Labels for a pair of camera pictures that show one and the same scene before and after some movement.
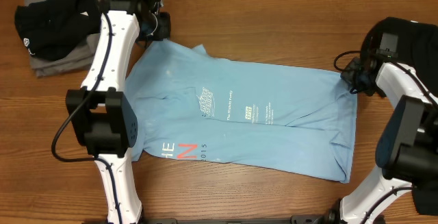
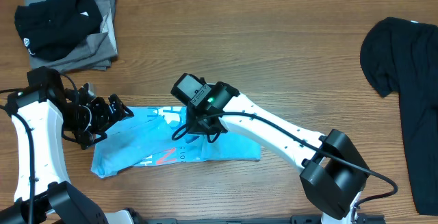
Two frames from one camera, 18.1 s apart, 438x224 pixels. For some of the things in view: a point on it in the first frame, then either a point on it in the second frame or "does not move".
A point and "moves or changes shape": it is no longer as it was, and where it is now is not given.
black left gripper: (164, 31) -> (106, 119)
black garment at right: (414, 44) does not move
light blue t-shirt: (198, 106) moves or changes shape
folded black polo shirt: (49, 26) does not move
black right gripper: (347, 77) -> (195, 125)
